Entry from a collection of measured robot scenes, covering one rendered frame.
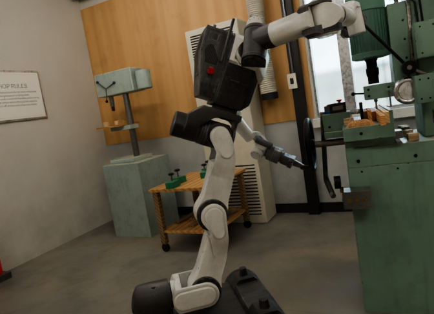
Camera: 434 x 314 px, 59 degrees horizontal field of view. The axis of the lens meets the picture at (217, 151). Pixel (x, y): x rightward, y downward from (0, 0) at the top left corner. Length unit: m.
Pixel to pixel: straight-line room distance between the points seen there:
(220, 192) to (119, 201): 2.20
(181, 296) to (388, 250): 0.96
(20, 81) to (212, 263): 2.80
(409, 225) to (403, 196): 0.14
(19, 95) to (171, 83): 1.42
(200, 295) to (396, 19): 1.51
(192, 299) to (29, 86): 2.85
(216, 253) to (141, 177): 1.93
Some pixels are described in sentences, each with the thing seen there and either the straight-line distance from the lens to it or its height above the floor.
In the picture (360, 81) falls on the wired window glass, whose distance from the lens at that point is 3.50.
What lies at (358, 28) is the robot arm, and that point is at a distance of 1.66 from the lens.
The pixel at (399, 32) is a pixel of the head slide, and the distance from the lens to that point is 2.01.
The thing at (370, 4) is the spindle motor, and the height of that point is 1.43.
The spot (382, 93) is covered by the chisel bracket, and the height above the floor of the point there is 1.02.
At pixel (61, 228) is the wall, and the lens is 4.18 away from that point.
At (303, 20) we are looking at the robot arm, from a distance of 1.42.
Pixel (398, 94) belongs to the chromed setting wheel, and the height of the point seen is 1.01.
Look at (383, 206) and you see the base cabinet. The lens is 1.92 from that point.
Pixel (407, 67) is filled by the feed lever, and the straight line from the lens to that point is 1.90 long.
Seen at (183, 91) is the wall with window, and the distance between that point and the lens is 3.96.
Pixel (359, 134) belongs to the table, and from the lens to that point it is 1.79.
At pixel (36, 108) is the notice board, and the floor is 1.35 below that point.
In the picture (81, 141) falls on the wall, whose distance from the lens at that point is 4.38.
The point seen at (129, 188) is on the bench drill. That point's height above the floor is 0.47.
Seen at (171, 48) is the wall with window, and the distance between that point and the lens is 4.03.
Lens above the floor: 1.08
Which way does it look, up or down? 6 degrees down
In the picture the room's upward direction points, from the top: 9 degrees counter-clockwise
